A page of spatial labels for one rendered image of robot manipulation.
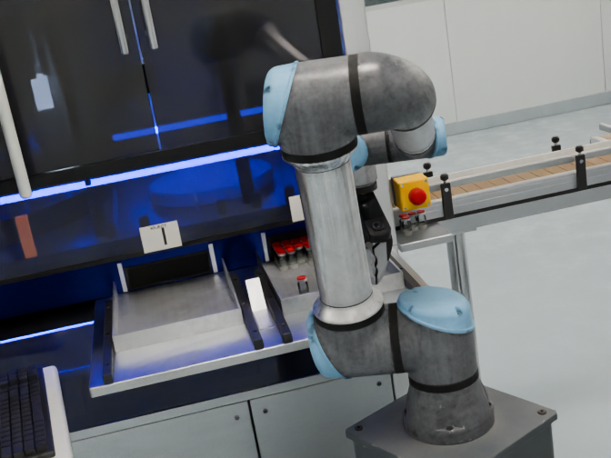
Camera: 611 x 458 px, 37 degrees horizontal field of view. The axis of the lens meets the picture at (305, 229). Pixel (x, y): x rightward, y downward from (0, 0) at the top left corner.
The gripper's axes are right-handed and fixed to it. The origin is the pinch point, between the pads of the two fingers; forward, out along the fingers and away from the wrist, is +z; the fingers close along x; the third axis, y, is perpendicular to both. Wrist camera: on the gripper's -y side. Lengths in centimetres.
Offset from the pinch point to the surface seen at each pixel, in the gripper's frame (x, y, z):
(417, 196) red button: -17.6, 23.3, -8.7
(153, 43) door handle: 34, 20, -53
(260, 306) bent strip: 23.7, 6.4, 2.6
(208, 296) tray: 33.5, 20.4, 2.9
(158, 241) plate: 42, 27, -10
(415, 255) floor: -77, 252, 87
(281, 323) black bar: 21.4, -7.4, 1.6
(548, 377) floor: -79, 105, 90
